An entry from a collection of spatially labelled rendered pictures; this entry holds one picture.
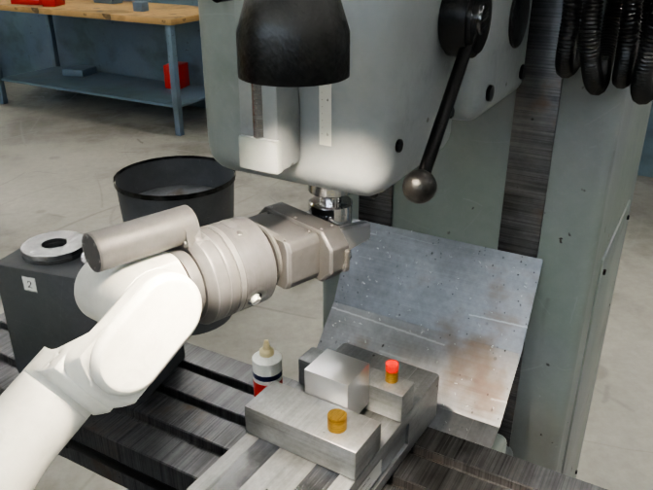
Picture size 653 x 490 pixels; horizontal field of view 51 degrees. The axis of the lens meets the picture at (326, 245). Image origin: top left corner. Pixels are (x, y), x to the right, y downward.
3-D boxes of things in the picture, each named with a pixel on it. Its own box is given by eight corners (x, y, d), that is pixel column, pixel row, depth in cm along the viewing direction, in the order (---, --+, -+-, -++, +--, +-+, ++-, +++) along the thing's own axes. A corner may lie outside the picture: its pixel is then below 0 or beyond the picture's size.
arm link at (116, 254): (251, 324, 63) (139, 372, 56) (189, 301, 71) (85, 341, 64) (230, 204, 60) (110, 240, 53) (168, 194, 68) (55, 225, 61)
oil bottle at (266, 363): (273, 418, 95) (270, 351, 90) (249, 409, 97) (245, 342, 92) (289, 402, 98) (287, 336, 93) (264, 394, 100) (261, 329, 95)
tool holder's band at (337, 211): (357, 202, 75) (357, 193, 75) (347, 219, 71) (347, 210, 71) (315, 198, 76) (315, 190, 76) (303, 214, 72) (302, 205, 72)
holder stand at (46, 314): (144, 403, 98) (126, 279, 89) (17, 374, 104) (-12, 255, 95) (186, 357, 108) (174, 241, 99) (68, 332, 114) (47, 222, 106)
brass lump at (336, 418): (340, 437, 75) (340, 423, 74) (323, 429, 76) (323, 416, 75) (350, 425, 77) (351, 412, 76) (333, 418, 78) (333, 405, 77)
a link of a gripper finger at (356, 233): (364, 241, 76) (323, 258, 72) (365, 215, 74) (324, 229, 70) (375, 246, 75) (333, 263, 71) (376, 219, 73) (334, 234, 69)
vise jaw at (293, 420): (355, 481, 75) (356, 453, 73) (245, 433, 82) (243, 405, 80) (381, 449, 79) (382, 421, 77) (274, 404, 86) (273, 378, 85)
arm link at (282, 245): (352, 214, 67) (253, 249, 59) (349, 300, 71) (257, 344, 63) (270, 181, 75) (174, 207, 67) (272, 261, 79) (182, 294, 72)
